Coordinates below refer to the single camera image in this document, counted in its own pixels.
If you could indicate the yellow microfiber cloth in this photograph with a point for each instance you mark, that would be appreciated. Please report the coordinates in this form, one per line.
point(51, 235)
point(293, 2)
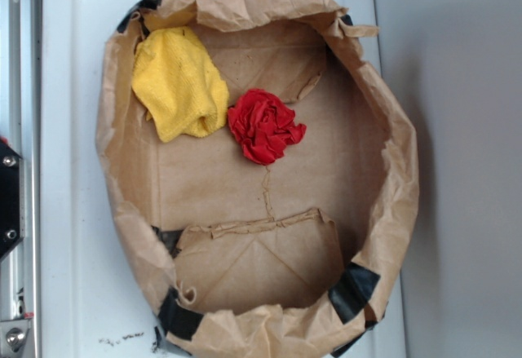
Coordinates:
point(175, 79)

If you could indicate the crumpled red cloth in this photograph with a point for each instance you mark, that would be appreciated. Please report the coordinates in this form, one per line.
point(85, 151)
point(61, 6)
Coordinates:
point(263, 126)

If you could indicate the brown paper bag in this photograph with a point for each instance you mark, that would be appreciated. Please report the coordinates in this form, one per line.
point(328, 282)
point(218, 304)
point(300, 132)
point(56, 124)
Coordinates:
point(294, 259)

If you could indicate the white plastic tray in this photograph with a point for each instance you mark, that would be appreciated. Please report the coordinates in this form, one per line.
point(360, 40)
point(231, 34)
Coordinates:
point(91, 305)

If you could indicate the black mounting bracket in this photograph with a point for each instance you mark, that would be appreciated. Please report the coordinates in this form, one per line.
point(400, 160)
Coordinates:
point(12, 230)

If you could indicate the aluminium frame rail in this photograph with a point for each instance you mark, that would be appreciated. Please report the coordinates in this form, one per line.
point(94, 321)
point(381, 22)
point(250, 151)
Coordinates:
point(20, 92)

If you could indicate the silver metal corner bracket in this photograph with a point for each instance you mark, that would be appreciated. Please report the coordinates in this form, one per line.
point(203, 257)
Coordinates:
point(14, 336)

